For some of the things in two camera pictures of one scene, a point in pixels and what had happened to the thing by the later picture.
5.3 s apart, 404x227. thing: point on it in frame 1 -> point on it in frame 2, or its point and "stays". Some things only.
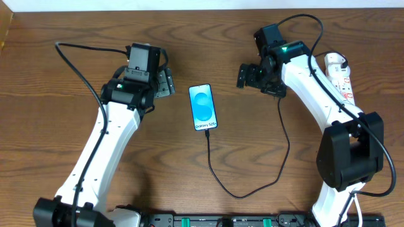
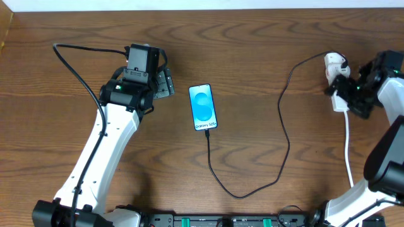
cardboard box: (5, 18) stays
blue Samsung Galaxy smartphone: (202, 106) stays
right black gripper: (250, 75) -> (342, 89)
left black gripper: (167, 84) stays
